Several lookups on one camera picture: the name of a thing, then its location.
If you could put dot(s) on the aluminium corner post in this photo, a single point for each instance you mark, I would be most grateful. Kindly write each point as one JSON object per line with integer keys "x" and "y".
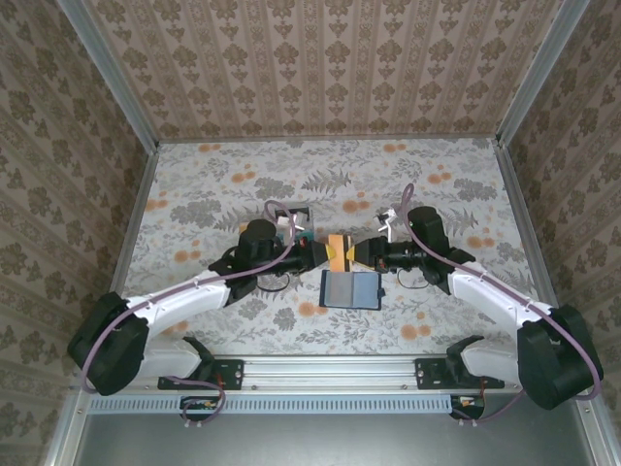
{"x": 539, "y": 73}
{"x": 116, "y": 82}

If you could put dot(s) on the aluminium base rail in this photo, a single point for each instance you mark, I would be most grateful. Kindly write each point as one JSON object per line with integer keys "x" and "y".
{"x": 330, "y": 371}

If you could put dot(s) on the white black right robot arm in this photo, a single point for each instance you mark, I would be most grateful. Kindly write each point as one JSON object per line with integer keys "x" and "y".
{"x": 490, "y": 296}

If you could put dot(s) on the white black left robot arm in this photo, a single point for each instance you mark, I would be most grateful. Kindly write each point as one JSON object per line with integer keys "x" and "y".
{"x": 170, "y": 301}

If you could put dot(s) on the blue card holder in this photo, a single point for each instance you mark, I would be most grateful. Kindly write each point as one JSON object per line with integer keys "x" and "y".
{"x": 364, "y": 289}

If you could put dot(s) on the grey metal sheet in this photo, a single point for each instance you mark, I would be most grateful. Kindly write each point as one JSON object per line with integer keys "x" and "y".
{"x": 315, "y": 442}

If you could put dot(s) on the aluminium frame rail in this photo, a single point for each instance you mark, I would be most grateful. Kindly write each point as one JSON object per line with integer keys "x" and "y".
{"x": 141, "y": 194}
{"x": 521, "y": 194}

